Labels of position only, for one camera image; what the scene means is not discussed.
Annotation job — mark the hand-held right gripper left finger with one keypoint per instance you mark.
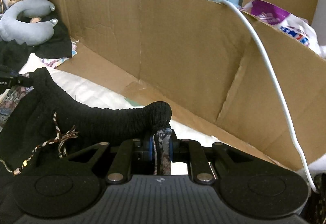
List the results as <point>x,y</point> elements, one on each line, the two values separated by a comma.
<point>151,150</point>

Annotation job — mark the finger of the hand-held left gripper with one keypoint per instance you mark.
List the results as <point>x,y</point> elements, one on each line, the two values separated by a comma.
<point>23,81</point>

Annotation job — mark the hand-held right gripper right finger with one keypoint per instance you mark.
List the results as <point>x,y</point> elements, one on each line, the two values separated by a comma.
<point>172,150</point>

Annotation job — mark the black garment with floral lining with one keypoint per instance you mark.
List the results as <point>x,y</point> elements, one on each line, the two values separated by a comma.
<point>101,122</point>

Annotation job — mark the pastel patterned cloth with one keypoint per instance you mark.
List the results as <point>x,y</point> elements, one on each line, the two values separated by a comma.
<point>57,61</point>

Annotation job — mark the crumpled black garment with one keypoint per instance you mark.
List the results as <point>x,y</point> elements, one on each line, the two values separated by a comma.
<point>56,43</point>

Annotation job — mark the grey neck pillow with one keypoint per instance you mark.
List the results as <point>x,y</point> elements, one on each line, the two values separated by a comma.
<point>23,30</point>

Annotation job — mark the cream bear print blanket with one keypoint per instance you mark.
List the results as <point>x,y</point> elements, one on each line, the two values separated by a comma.
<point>84,91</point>

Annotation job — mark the flattened cardboard sheet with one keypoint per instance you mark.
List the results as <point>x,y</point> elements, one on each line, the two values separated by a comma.
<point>178,56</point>

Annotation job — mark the purple and white packet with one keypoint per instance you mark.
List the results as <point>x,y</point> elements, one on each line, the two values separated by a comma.
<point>285,25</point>

